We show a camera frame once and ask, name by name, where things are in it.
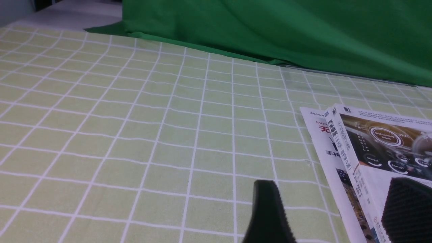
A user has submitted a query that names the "top self-driving textbook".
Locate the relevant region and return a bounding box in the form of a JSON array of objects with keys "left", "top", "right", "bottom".
[{"left": 331, "top": 104, "right": 432, "bottom": 243}]

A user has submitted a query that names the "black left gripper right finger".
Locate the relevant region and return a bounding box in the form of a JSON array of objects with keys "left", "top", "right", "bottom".
[{"left": 381, "top": 178, "right": 432, "bottom": 243}]

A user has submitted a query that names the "bottom white paperback book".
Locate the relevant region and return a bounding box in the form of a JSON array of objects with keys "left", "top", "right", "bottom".
[{"left": 300, "top": 107, "right": 375, "bottom": 243}]

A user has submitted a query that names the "middle paperback book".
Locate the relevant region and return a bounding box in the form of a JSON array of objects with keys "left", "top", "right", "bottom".
[{"left": 316, "top": 107, "right": 380, "bottom": 243}]

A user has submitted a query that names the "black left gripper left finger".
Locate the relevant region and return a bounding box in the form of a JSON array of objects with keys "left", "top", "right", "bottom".
[{"left": 242, "top": 180, "right": 297, "bottom": 243}]

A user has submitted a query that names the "green backdrop cloth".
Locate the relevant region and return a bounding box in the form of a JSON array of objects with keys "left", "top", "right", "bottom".
[{"left": 86, "top": 0, "right": 432, "bottom": 87}]

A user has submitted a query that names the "green checked tablecloth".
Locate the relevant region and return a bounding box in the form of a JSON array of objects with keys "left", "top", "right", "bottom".
[{"left": 0, "top": 26, "right": 431, "bottom": 243}]

